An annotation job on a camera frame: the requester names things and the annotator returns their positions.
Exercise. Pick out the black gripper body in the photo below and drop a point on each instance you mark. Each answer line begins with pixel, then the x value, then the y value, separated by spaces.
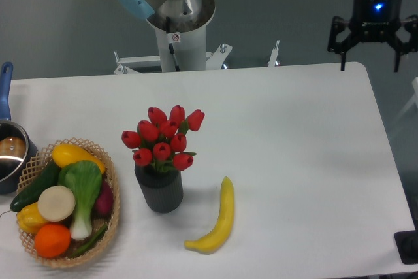
pixel 375 20

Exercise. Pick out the red tulip bouquet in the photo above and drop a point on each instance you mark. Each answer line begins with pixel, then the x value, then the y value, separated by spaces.
pixel 159 144

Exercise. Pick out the dark grey ribbed vase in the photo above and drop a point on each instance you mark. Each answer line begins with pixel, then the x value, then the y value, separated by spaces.
pixel 163 193

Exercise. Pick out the black device at edge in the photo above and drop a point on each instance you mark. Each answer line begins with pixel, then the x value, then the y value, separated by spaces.
pixel 406 243

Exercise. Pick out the yellow banana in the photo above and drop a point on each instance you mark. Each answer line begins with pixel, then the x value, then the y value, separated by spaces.
pixel 217 237

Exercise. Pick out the purple red onion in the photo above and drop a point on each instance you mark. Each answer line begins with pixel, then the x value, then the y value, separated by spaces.
pixel 104 203

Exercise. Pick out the green bok choy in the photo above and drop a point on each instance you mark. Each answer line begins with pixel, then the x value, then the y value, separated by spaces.
pixel 84 179

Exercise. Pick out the yellow squash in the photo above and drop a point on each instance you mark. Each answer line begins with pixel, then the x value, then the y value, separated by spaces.
pixel 66 154

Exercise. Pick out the green bean pod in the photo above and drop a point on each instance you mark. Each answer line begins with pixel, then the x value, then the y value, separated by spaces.
pixel 90 243

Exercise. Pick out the dark green cucumber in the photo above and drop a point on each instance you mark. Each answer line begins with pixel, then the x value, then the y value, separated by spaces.
pixel 46 179

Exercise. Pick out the woven wicker basket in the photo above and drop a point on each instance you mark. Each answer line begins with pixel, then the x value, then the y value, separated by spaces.
pixel 35 166

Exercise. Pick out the beige round bun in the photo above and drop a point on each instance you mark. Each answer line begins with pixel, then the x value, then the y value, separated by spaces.
pixel 56 203

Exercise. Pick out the orange fruit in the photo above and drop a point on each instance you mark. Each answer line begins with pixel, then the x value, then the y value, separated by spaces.
pixel 52 240

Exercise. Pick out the yellow bell pepper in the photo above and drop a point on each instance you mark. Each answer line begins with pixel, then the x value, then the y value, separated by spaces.
pixel 30 220

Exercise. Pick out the white frame at right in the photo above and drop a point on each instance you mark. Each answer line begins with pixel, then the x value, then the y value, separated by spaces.
pixel 407 110

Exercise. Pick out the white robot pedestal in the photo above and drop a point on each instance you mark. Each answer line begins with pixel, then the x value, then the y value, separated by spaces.
pixel 178 52

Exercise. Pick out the blue handled saucepan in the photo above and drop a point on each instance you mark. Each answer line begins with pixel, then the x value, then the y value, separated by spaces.
pixel 16 146

